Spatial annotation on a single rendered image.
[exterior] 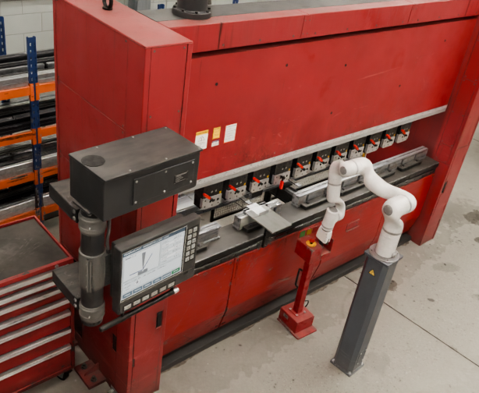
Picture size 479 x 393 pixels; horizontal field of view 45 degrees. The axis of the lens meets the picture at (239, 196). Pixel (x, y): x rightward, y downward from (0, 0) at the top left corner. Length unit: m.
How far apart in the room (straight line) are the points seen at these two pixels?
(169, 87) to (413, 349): 2.92
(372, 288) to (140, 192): 1.95
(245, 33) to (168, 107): 0.66
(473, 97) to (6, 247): 3.75
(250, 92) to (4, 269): 1.64
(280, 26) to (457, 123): 2.46
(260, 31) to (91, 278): 1.55
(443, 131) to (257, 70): 2.51
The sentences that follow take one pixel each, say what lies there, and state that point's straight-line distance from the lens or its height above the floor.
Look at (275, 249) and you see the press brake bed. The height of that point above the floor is 0.69.
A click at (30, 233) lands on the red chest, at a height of 0.98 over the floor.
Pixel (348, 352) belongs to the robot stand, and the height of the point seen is 0.18.
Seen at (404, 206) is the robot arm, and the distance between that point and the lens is 3.54.
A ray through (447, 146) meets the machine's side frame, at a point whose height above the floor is 1.04.
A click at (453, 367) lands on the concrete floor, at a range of 4.76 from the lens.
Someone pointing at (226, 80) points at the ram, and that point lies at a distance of 3.18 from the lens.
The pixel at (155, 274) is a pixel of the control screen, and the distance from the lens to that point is 2.67.
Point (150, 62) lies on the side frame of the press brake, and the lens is 2.56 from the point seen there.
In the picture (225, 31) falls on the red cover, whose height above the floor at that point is 2.25.
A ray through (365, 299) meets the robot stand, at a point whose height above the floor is 0.67.
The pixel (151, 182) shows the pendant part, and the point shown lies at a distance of 2.38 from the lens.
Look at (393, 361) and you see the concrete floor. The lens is 4.58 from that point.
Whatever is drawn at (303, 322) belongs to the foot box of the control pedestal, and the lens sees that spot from 4.48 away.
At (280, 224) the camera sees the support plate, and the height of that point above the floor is 1.00.
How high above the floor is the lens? 3.09
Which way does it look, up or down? 31 degrees down
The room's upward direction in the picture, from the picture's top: 9 degrees clockwise
